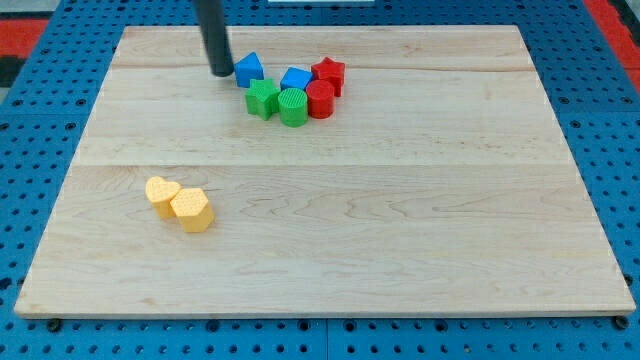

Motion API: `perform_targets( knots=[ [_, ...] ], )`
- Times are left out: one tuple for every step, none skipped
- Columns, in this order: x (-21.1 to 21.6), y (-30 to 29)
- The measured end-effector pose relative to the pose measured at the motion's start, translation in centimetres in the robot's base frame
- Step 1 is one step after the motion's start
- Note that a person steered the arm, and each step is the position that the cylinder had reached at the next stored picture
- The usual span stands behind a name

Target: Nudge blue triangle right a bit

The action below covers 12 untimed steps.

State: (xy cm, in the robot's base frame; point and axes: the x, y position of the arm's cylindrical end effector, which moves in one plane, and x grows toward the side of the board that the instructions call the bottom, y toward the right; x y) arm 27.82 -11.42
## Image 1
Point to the blue triangle block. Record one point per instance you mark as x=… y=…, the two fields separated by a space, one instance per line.
x=247 y=69

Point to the green cylinder block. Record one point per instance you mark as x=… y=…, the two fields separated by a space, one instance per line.
x=293 y=108

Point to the red cylinder block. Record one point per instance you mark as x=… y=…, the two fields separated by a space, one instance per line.
x=320 y=96

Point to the green star block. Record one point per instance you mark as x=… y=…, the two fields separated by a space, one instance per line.
x=261 y=98

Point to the blue cube block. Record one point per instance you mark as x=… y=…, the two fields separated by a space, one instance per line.
x=296 y=78

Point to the red star block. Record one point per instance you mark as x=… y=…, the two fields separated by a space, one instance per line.
x=332 y=71

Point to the light wooden board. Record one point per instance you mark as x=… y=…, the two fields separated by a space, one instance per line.
x=441 y=186

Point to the yellow hexagon block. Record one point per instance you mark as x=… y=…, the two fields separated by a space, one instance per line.
x=193 y=210

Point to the yellow heart block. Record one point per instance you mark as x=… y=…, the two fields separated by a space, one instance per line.
x=160 y=193

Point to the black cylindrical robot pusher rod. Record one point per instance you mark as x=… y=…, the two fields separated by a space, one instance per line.
x=210 y=16

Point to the blue perforated pegboard base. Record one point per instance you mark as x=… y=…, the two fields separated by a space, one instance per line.
x=44 y=113

